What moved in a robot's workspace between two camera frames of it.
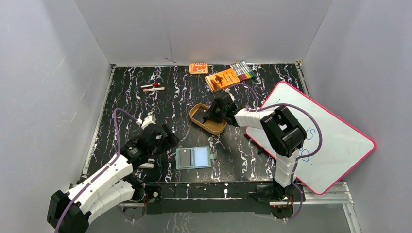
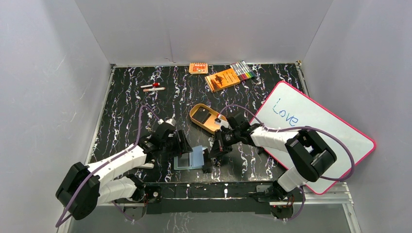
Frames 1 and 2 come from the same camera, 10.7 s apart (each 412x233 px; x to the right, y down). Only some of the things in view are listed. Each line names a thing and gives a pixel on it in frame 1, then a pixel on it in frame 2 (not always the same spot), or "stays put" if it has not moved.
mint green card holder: x=194 y=158 stays put
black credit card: x=200 y=113 → x=208 y=166
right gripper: x=211 y=115 → x=219 y=148
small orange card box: x=198 y=68 stays put
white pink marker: x=154 y=89 stays put
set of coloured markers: x=242 y=70 stays put
